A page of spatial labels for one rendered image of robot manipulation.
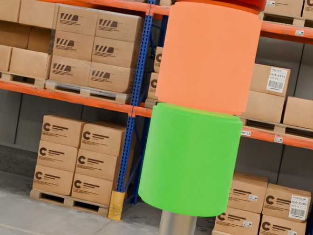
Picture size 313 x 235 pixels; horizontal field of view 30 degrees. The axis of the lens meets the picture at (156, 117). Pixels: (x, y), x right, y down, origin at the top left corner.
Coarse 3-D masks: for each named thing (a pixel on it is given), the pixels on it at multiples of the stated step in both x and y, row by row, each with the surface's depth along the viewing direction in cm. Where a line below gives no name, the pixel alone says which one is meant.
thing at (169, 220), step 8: (168, 216) 32; (176, 216) 32; (184, 216) 32; (192, 216) 32; (160, 224) 32; (168, 224) 32; (176, 224) 32; (184, 224) 32; (192, 224) 32; (160, 232) 32; (168, 232) 32; (176, 232) 32; (184, 232) 32; (192, 232) 32
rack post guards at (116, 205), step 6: (114, 192) 809; (114, 198) 809; (120, 198) 807; (114, 204) 810; (120, 204) 808; (114, 210) 810; (120, 210) 810; (108, 216) 814; (114, 216) 810; (120, 216) 815
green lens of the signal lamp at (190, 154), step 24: (168, 120) 30; (192, 120) 30; (216, 120) 30; (168, 144) 30; (192, 144) 30; (216, 144) 30; (144, 168) 32; (168, 168) 30; (192, 168) 30; (216, 168) 30; (144, 192) 31; (168, 192) 30; (192, 192) 30; (216, 192) 30
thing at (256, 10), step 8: (184, 0) 31; (192, 0) 31; (200, 0) 30; (208, 0) 30; (216, 0) 29; (224, 0) 29; (232, 0) 29; (240, 0) 29; (248, 0) 29; (256, 0) 30; (264, 0) 30; (240, 8) 31; (248, 8) 30; (256, 8) 30; (264, 8) 31
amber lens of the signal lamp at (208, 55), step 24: (168, 24) 31; (192, 24) 30; (216, 24) 29; (240, 24) 29; (168, 48) 31; (192, 48) 30; (216, 48) 29; (240, 48) 30; (168, 72) 30; (192, 72) 30; (216, 72) 29; (240, 72) 30; (168, 96) 30; (192, 96) 30; (216, 96) 30; (240, 96) 30
